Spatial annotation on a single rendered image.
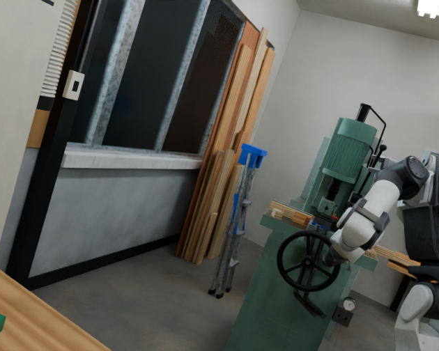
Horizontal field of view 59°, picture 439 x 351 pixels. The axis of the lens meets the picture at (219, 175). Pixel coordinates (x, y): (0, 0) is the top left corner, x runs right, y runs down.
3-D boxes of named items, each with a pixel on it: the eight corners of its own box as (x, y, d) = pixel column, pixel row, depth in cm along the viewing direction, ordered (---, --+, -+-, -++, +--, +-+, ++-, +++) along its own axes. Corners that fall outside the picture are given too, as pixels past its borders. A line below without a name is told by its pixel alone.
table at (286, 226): (255, 227, 194) (259, 216, 193) (265, 217, 223) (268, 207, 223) (376, 278, 180) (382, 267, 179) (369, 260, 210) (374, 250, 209)
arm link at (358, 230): (357, 260, 137) (364, 254, 119) (332, 242, 140) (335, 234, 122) (374, 235, 138) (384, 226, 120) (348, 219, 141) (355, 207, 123)
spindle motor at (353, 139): (321, 173, 201) (344, 115, 196) (321, 171, 218) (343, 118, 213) (355, 186, 197) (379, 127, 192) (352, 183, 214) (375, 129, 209)
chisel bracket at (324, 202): (316, 214, 206) (322, 198, 205) (317, 209, 220) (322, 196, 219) (329, 219, 205) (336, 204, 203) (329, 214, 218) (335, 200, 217)
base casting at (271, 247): (261, 251, 204) (267, 235, 202) (275, 230, 259) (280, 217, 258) (345, 287, 194) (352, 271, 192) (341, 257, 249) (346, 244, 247)
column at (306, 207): (293, 230, 233) (339, 115, 222) (295, 223, 254) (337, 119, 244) (329, 246, 228) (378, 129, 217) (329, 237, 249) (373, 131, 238)
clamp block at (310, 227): (301, 240, 188) (308, 223, 187) (303, 234, 201) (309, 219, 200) (331, 253, 185) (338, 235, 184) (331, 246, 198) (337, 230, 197)
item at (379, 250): (282, 215, 215) (285, 208, 215) (283, 214, 217) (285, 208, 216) (391, 260, 202) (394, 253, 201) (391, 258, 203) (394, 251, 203)
